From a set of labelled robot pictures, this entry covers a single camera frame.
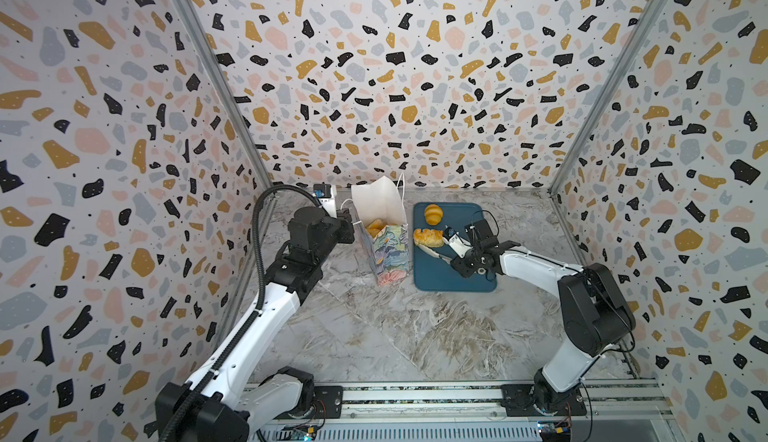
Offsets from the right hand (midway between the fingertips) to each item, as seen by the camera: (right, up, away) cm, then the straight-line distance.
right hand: (455, 251), depth 95 cm
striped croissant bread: (-26, +8, +2) cm, 27 cm away
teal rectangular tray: (-7, -8, +2) cm, 11 cm away
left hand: (-30, +14, -21) cm, 40 cm away
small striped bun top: (-6, +12, +14) cm, 20 cm away
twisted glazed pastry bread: (-8, +4, +8) cm, 12 cm away
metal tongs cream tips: (-6, -1, +2) cm, 7 cm away
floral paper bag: (-21, 0, -9) cm, 23 cm away
